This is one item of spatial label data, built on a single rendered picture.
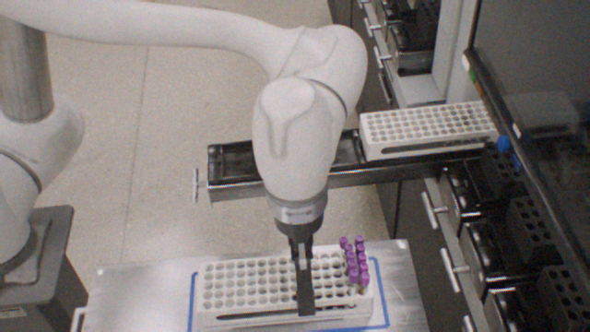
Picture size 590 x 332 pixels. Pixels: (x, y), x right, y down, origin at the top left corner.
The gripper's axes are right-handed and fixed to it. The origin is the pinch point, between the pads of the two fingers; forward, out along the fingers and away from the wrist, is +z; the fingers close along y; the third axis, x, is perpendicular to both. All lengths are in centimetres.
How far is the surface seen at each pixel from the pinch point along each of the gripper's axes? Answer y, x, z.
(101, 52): -204, -94, 88
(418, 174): -31.2, 27.2, 10.4
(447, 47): -61, 39, -1
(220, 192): -29.5, -16.4, 8.8
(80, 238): -83, -82, 88
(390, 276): -2.8, 15.7, 5.6
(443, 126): -36.8, 33.1, 1.7
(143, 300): -2.2, -29.2, 5.6
